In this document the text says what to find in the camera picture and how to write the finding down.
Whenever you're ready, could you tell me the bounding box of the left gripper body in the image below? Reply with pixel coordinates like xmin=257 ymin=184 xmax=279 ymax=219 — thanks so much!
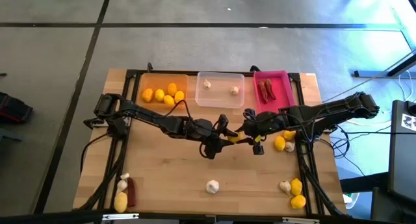
xmin=203 ymin=114 xmax=229 ymax=160

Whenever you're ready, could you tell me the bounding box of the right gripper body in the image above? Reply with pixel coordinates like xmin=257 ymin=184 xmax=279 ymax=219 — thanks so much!
xmin=243 ymin=108 xmax=268 ymax=156

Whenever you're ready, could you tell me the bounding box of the large white garlic bulb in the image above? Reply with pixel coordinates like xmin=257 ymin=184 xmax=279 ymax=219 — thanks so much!
xmin=205 ymin=179 xmax=220 ymax=195

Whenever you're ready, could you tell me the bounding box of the orange-tinted lemon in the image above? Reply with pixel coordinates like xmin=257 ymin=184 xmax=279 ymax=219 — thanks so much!
xmin=141 ymin=88 xmax=154 ymax=103

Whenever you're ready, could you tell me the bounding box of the dark red chili pepper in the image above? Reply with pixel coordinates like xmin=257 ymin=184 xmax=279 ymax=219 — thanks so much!
xmin=127 ymin=177 xmax=137 ymax=208

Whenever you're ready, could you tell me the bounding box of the clear plastic bin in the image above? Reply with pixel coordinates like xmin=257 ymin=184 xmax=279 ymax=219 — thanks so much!
xmin=194 ymin=71 xmax=246 ymax=110

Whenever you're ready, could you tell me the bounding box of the pink plastic bin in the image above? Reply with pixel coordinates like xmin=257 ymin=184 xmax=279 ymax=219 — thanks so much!
xmin=253 ymin=70 xmax=297 ymax=116

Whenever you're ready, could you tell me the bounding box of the orange translucent bin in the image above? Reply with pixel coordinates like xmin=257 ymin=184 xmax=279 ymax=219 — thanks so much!
xmin=136 ymin=73 xmax=190 ymax=110

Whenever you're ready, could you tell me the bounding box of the pale yellow lemon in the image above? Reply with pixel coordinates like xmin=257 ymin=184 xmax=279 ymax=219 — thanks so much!
xmin=113 ymin=192 xmax=129 ymax=214

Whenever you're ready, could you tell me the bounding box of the white cup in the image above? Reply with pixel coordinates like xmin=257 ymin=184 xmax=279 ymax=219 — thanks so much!
xmin=343 ymin=192 xmax=361 ymax=209

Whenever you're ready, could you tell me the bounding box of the black metal floor stand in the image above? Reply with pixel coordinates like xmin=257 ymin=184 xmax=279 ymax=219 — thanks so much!
xmin=353 ymin=50 xmax=416 ymax=79

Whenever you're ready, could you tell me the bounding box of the black equipment case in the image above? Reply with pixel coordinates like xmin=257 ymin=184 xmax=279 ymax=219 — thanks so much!
xmin=387 ymin=99 xmax=416 ymax=202

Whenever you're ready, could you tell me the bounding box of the black crossbar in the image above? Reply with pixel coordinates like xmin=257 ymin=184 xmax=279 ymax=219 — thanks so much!
xmin=0 ymin=210 xmax=416 ymax=224

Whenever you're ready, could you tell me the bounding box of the black bag with red trim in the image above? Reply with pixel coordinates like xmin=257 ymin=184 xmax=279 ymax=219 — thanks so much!
xmin=0 ymin=92 xmax=34 ymax=125

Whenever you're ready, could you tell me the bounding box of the silver metal bracket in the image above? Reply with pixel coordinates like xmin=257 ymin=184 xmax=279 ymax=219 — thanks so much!
xmin=281 ymin=216 xmax=321 ymax=224
xmin=102 ymin=212 xmax=140 ymax=221

